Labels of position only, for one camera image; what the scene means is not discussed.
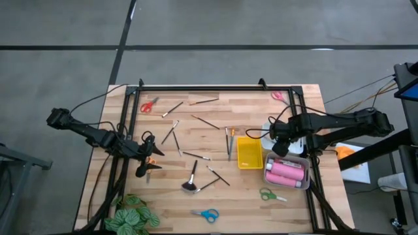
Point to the white paper towel roll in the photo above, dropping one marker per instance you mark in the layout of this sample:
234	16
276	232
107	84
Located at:
392	182

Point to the green potted plant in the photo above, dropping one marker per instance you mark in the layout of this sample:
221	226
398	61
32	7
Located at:
132	217

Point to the black metal rig frame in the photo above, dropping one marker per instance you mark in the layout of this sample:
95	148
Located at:
212	88

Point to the black equipment stand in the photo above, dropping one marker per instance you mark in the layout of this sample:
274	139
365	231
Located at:
409	117

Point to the pink paint bottle white cap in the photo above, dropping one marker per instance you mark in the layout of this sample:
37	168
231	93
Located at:
282	180
289	171

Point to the grey metal table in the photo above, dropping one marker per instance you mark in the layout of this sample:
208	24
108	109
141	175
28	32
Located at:
26	158

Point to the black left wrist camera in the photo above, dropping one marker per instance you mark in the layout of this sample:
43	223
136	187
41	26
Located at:
141	170

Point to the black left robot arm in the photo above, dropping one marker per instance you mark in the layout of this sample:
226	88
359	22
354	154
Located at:
81	129

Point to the orange cloth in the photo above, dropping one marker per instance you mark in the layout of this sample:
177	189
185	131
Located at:
346	152

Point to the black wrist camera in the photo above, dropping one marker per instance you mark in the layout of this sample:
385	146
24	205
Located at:
141	170
281	149

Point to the black diagonal beam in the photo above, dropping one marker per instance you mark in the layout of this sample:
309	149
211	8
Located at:
359	157

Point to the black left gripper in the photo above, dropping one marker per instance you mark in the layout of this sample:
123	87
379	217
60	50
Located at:
140	150

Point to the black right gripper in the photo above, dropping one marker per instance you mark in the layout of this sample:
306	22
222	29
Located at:
282	130

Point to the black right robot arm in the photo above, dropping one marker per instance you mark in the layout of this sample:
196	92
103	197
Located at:
326	119

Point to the thin brown paint brush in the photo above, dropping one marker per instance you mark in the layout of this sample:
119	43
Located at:
204	102

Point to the white paper sheet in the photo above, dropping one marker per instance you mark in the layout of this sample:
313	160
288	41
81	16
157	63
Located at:
357	174

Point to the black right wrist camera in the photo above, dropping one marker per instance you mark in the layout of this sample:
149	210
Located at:
281	149

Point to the monitor with blue screen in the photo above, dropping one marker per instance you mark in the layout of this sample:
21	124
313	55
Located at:
411	93

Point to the grey plastic basket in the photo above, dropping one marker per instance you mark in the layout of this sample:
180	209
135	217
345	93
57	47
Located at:
303	164

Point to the yellow plastic basket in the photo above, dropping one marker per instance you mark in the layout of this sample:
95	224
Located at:
249	153

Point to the white plastic basket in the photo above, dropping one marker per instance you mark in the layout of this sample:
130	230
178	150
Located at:
298	148

